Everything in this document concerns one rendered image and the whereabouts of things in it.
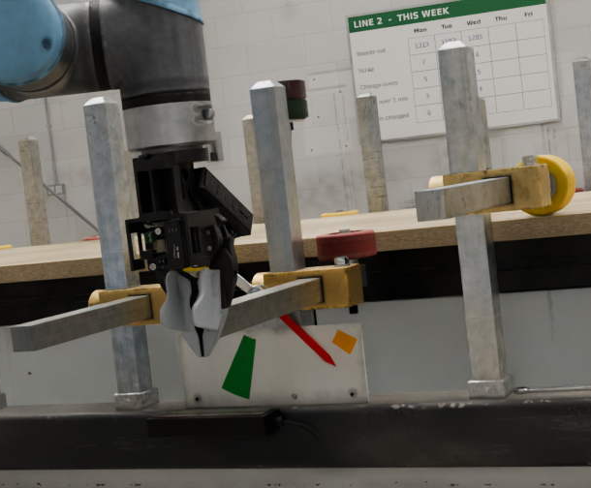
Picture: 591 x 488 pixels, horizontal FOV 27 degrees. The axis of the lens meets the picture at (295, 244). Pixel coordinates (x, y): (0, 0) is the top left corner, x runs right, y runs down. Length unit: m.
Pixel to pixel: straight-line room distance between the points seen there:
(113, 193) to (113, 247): 0.07
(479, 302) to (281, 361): 0.27
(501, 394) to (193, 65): 0.55
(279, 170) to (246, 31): 7.62
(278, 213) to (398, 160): 7.26
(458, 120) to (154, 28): 0.42
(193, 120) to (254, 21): 7.93
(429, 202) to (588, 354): 0.54
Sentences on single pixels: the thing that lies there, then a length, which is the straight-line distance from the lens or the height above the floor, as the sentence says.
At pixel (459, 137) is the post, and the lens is 1.45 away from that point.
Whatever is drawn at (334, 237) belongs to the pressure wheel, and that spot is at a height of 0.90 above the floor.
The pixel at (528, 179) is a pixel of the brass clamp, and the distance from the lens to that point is 1.42.
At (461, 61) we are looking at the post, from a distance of 1.45.
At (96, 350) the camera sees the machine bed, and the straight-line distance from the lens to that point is 1.96.
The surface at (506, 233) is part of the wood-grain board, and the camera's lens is 1.64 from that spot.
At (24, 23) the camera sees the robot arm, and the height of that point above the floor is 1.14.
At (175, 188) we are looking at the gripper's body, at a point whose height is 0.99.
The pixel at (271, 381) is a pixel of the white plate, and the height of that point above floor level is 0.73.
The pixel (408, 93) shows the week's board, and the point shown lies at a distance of 8.76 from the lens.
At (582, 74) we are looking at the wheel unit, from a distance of 2.53.
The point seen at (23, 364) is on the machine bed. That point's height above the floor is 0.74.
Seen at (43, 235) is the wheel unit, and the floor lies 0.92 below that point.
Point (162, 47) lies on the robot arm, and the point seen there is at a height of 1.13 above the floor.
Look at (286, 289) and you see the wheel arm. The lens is 1.42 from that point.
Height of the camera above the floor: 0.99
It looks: 3 degrees down
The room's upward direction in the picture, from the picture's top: 6 degrees counter-clockwise
